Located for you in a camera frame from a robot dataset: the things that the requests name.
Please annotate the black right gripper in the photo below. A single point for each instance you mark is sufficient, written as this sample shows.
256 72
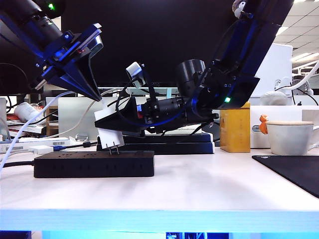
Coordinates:
150 117

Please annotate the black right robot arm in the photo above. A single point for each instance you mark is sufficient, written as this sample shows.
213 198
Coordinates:
249 49

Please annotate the orange fox figurine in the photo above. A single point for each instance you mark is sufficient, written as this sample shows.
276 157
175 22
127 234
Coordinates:
263 125

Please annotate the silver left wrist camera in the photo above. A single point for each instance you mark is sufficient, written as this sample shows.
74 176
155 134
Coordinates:
96 44

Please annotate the white domed object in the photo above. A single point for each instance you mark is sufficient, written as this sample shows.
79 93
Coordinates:
272 98

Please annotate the white book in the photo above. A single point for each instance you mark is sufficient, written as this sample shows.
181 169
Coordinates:
194 130

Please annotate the white desk fan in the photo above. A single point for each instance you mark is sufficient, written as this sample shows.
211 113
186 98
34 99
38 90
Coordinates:
302 87

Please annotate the small white adapter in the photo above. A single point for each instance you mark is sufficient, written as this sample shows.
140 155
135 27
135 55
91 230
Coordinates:
40 150

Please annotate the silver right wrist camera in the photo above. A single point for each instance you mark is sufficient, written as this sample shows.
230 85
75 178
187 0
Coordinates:
134 71

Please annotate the large black AOC monitor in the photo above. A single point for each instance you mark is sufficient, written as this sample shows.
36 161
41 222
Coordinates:
149 37

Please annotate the white ceramic mug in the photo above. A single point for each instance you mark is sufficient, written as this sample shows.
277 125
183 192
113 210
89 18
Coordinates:
286 139

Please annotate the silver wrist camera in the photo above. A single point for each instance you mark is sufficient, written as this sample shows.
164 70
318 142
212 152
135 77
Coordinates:
96 44
134 71

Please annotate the white plastic bottle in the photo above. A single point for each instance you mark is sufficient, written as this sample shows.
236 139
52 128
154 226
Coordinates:
21 108

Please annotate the white cardboard box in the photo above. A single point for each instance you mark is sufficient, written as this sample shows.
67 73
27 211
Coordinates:
279 113

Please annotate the black mouse pad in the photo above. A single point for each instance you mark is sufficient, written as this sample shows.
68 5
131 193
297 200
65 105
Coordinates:
294 171

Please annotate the clear acrylic clip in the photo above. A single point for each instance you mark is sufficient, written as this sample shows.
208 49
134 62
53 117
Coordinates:
81 137

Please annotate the wooden cabinet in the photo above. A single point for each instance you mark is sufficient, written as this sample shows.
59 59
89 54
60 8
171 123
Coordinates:
51 119

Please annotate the stack of books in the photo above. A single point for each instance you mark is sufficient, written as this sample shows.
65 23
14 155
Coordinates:
32 129

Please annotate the teal monitor stand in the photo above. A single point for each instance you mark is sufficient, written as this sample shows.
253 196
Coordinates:
169 91

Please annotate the grey plush toy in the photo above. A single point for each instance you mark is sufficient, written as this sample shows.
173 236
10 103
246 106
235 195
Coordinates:
236 7

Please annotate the white board panel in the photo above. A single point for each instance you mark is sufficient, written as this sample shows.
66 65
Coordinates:
276 64

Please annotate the white USB wall charger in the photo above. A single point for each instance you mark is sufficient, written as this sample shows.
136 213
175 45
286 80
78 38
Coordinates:
111 135

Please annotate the yellow tin box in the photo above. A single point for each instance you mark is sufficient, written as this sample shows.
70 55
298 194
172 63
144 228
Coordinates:
234 132

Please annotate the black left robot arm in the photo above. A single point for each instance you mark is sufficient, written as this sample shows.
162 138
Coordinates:
25 20

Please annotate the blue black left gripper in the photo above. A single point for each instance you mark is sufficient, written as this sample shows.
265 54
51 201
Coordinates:
62 52

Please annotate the dark navy flat box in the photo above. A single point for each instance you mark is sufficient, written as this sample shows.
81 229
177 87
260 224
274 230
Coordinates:
174 148
174 139

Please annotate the blue plug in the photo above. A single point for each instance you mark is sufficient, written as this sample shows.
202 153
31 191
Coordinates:
58 148

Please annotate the black power strip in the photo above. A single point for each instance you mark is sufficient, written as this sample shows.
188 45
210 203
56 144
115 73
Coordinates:
94 165

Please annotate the small black monitor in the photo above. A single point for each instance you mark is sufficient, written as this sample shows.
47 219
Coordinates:
12 82

